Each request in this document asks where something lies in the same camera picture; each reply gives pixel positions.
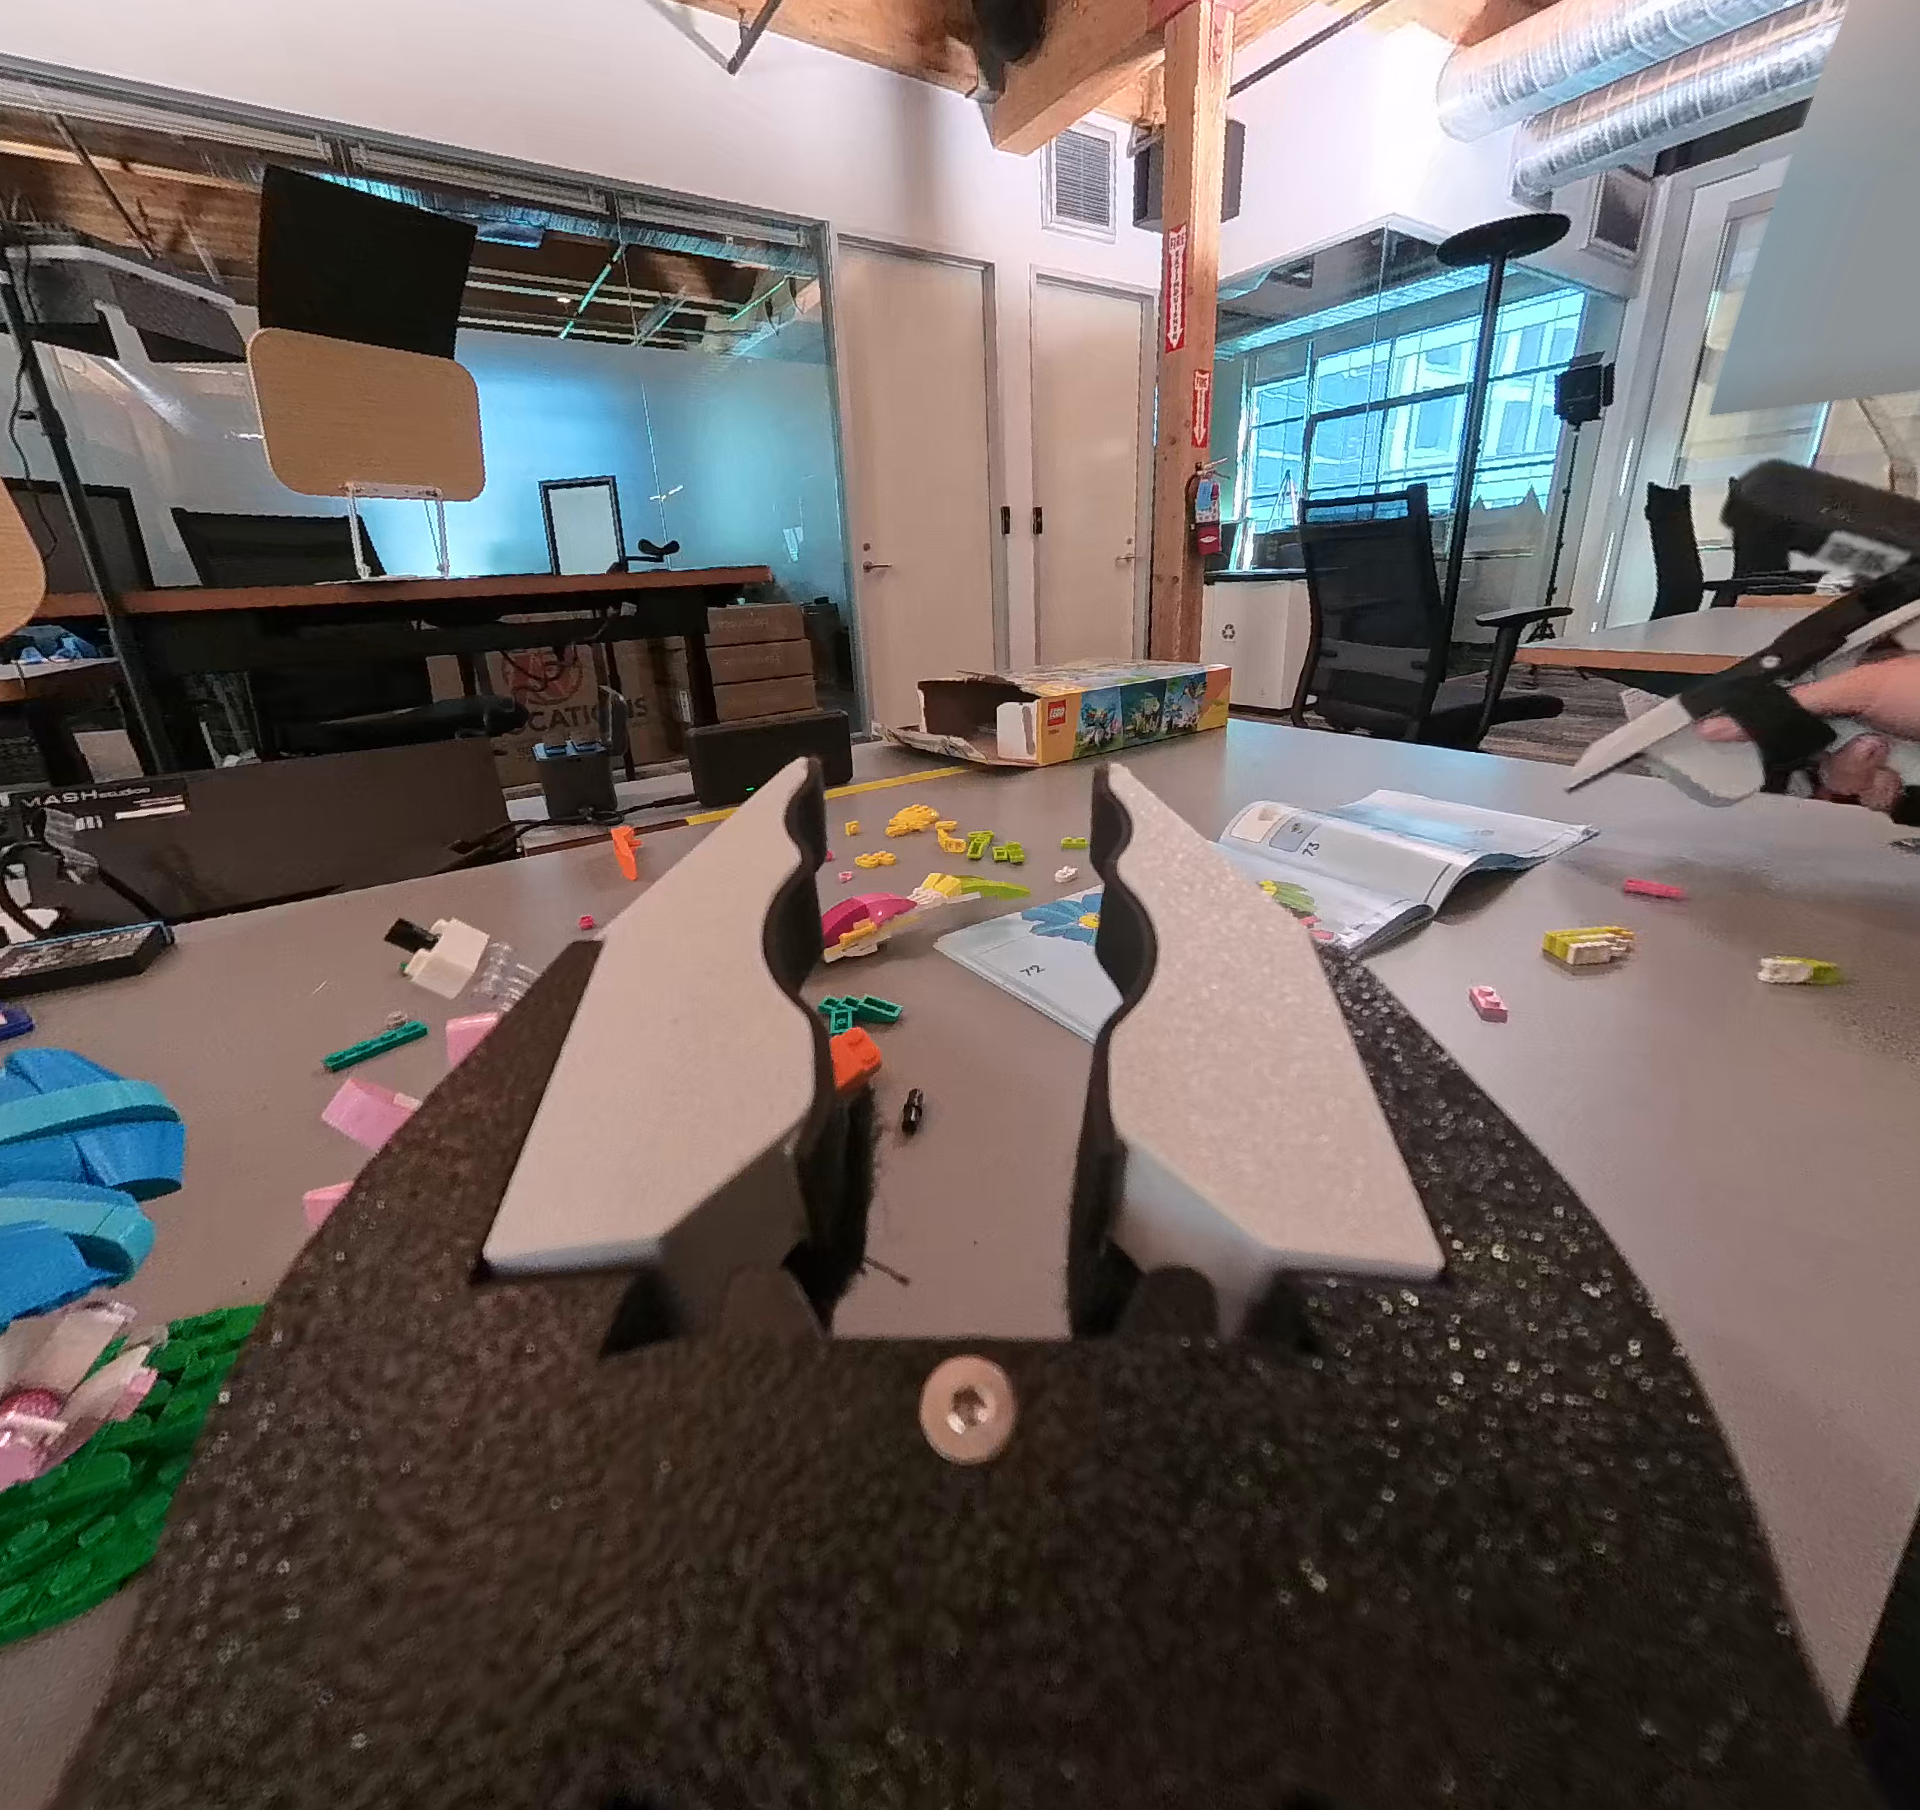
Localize silver ventilation duct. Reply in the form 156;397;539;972
1434;0;1894;203

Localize black monitor panel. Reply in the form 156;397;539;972
255;164;480;364

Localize opened lego cardboard box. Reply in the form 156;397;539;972
873;662;1236;772

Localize person's right hand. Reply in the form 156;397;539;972
1694;652;1920;817

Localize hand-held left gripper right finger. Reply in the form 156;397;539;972
1057;764;1448;1343

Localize large printed cardboard box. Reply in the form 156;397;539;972
425;639;663;772

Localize black mesh office chair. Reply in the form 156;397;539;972
1291;486;1574;756

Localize green lego baseplate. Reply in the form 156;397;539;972
0;1300;264;1648

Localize scattered small lego pieces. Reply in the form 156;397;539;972
816;804;1093;927

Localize black floor lamp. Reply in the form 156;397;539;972
1434;211;1574;647

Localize small flat black box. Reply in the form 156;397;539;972
0;921;176;1000

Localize white and black lego piece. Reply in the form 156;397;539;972
384;914;498;1004

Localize pink translucent lego flower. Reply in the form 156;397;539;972
0;1292;168;1493

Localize large white panel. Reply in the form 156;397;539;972
1707;0;1920;419

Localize black speaker box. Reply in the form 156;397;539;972
684;707;855;809

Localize black chair at far table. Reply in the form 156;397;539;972
1643;482;1825;625

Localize black light on stand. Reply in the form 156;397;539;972
1544;356;1615;631

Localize rounded wooden board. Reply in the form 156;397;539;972
245;327;488;505
0;482;46;641

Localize loose blue instruction sheet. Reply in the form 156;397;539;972
932;886;1144;1045

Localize pink lego flower assembly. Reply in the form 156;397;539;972
818;890;922;965

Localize wooden support pillar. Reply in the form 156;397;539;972
1146;0;1248;666

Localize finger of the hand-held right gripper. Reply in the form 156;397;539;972
1562;688;1709;794

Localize blue lego build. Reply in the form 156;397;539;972
0;1043;190;1334

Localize black battery charger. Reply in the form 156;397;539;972
533;737;620;821

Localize large black equipment case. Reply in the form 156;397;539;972
0;741;522;931

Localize small framed whiteboard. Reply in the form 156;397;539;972
537;474;628;576

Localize long wooden desk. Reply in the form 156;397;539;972
29;564;775;647

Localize white wall vent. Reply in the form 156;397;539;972
1044;122;1120;244

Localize far grey table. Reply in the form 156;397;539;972
1513;605;1841;678

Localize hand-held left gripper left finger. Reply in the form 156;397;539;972
478;758;877;1343

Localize black tripod stand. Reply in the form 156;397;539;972
0;211;176;780

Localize stack of cardboard boxes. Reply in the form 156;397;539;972
702;601;820;727

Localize lego instruction booklet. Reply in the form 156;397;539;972
1215;788;1601;959

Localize pink lego slope piece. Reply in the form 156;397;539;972
321;1078;421;1153

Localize white door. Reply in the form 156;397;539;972
834;236;1001;739
1028;272;1158;670

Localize white recycling bin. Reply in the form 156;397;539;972
1205;572;1315;715

